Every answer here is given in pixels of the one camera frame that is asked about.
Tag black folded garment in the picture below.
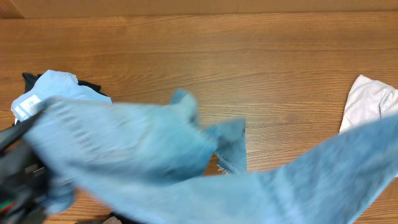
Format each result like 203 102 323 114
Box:
12 72 108 127

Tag blue denim jeans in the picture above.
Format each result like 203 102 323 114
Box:
24 91 397 223

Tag light blue printed t-shirt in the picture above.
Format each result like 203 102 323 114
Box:
10 69 113 122

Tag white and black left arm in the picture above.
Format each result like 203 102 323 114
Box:
1 113 49 224

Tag beige folded cloth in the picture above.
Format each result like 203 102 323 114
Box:
339 75 397 133

